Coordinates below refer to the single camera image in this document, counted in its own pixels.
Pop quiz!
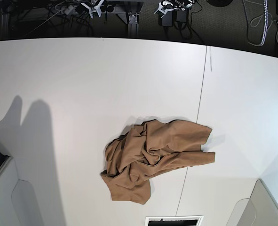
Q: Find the brown t-shirt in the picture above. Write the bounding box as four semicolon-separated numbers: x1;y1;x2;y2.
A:
101;120;215;205

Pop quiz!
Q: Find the black power adapter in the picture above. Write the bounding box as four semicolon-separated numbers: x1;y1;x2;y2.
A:
159;11;173;27

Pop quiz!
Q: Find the white power strip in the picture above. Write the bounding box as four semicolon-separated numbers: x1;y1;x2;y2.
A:
55;5;76;16

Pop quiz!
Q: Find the white coiled cable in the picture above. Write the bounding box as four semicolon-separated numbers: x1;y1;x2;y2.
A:
241;0;278;46

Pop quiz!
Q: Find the white framed floor vent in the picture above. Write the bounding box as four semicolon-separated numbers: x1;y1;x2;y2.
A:
144;215;204;226

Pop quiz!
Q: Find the aluminium table leg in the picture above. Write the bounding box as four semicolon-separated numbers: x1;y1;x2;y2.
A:
127;13;139;39

